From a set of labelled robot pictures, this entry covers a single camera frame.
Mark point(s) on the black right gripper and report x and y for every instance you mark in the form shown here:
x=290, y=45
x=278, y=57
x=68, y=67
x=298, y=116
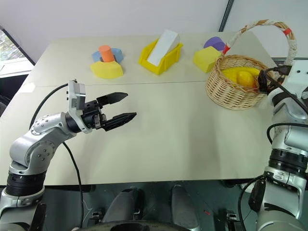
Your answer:
x=264, y=81

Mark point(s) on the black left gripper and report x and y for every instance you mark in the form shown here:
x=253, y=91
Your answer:
x=91, y=115

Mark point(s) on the yellow lemon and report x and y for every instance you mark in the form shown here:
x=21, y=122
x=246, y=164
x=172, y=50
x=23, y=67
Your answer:
x=246, y=79

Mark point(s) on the dark curved robot base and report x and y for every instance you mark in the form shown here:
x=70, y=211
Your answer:
x=144, y=226

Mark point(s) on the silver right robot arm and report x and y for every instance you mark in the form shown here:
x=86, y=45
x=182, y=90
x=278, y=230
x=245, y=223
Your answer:
x=286, y=158

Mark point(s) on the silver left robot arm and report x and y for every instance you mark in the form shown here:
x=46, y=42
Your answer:
x=36, y=146

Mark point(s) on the yellow banana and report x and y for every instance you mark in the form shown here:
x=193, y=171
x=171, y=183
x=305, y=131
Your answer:
x=232, y=72

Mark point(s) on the yellow half-round foam block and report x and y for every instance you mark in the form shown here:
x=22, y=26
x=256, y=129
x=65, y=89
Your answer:
x=107, y=69

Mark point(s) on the blue foam block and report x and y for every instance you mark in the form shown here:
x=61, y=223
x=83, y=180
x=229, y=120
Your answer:
x=119, y=54

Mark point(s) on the orange foam cylinder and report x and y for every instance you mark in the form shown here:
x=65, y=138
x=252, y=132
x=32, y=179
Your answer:
x=107, y=54

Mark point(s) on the yellow angular foam block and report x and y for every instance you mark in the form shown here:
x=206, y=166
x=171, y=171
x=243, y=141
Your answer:
x=205, y=59

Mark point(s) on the purple foam block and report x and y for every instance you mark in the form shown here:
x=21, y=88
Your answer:
x=214, y=43

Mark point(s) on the yellow plastic bin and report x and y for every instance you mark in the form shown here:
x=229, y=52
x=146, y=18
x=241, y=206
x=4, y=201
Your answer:
x=166, y=63

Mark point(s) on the white foam block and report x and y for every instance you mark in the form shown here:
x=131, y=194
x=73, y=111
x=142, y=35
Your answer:
x=163, y=47

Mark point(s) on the dark rounded robot foot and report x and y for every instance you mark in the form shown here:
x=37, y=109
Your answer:
x=186, y=204

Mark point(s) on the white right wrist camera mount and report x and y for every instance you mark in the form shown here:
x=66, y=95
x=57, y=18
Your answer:
x=298, y=77

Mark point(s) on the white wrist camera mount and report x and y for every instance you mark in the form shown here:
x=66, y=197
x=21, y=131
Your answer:
x=76, y=96
x=298, y=77

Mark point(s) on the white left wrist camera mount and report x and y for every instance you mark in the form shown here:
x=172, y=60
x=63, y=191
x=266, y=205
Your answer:
x=76, y=96

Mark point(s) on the black wall pillar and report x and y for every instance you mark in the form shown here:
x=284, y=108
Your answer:
x=225, y=15

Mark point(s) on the window with black frame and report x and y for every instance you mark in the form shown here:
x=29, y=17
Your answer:
x=10, y=50

